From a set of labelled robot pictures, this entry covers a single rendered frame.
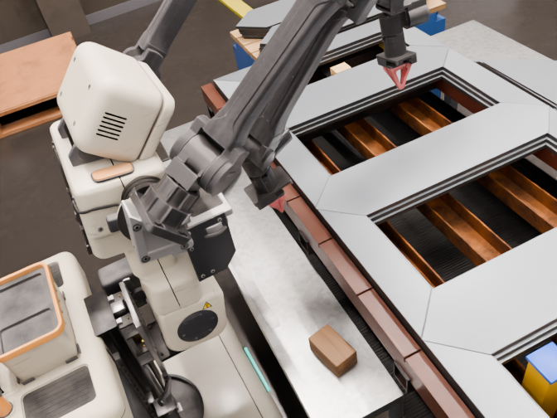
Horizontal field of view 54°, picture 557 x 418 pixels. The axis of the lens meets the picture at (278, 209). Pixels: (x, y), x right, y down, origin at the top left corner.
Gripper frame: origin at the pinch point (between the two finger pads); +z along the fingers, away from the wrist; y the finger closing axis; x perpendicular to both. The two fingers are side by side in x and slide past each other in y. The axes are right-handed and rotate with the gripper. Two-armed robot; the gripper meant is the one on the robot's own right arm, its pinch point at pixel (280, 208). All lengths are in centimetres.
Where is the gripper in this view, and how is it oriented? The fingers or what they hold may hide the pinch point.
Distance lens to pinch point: 133.3
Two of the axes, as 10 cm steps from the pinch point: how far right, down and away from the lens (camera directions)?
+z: 3.4, 6.1, 7.1
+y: -8.3, 5.5, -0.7
